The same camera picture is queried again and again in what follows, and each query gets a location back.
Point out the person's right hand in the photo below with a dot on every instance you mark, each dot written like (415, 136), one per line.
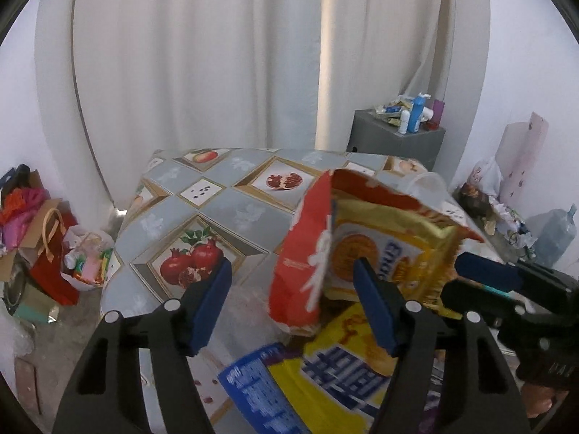
(538, 400)

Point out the white plastic bag with bottles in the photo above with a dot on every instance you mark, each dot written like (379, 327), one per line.
(88, 262)

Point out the purple cup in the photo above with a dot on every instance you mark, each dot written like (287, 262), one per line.
(438, 113)

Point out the yellow and blue snack packet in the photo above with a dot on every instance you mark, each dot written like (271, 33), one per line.
(330, 384)

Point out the blue and white lotion bottle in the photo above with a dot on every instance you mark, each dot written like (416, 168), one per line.
(417, 115)

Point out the white curtain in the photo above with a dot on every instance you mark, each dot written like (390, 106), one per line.
(203, 54)

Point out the clutter pile by wall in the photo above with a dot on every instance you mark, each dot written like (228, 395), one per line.
(511, 226)

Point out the toothpaste tube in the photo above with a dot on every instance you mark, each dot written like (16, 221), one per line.
(389, 109)

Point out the red snack bag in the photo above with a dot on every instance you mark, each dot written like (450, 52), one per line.
(298, 271)

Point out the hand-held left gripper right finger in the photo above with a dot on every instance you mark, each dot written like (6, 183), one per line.
(375, 307)

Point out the pink and orange cloths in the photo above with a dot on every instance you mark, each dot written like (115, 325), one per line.
(22, 205)

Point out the red gift bag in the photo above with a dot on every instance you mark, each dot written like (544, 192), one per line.
(52, 275)

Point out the large clear water jug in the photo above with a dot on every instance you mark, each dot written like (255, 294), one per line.
(554, 235)

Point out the fruit printed grey tablecloth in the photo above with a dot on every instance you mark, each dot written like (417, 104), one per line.
(226, 203)

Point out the grey cabinet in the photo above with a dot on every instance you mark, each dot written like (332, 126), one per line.
(389, 144)

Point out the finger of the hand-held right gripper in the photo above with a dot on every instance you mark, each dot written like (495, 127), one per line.
(466, 298)
(484, 271)

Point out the small white bottle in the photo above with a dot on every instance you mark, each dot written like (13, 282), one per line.
(404, 122)

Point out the dark bag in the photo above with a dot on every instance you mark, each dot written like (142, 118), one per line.
(472, 201)

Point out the yellow biscuit packet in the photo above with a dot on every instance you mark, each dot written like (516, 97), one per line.
(407, 221)

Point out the pink printed paper roll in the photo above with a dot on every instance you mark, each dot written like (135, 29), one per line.
(520, 158)

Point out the white printed plastic bag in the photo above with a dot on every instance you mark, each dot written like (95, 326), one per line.
(486, 174)

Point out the clear plastic cup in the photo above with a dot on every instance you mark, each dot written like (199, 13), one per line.
(420, 183)

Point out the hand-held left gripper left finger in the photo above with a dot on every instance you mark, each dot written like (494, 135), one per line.
(212, 312)

